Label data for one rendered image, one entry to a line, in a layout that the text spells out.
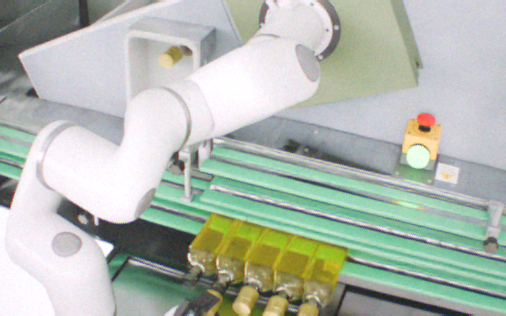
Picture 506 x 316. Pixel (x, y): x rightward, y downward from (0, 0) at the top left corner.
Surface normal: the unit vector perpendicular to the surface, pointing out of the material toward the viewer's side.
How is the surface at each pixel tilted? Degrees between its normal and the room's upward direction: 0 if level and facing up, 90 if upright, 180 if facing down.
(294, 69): 87
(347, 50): 2
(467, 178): 90
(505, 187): 90
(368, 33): 2
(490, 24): 0
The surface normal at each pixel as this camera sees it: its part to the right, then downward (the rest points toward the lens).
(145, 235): 0.05, -0.81
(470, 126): -0.34, 0.52
